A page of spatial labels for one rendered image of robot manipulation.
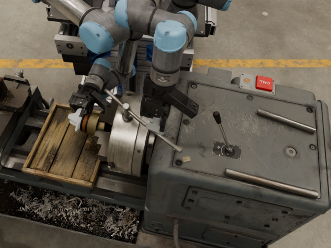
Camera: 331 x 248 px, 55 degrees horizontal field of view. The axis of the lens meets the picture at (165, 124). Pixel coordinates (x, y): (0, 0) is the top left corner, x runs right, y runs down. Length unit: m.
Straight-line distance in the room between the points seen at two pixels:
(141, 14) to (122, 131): 0.41
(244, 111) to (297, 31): 2.59
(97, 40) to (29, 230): 1.52
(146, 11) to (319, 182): 0.73
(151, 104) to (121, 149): 0.28
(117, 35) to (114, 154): 0.41
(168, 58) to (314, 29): 3.10
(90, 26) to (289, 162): 0.78
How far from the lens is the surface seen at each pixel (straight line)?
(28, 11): 3.59
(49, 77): 2.91
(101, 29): 1.11
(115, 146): 1.10
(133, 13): 0.89
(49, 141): 1.49
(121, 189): 1.37
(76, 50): 1.56
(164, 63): 0.79
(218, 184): 1.00
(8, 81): 1.63
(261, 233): 1.41
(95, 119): 1.23
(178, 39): 0.76
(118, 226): 1.65
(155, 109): 0.89
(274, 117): 1.15
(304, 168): 1.11
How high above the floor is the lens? 2.15
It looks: 57 degrees down
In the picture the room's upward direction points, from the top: 8 degrees clockwise
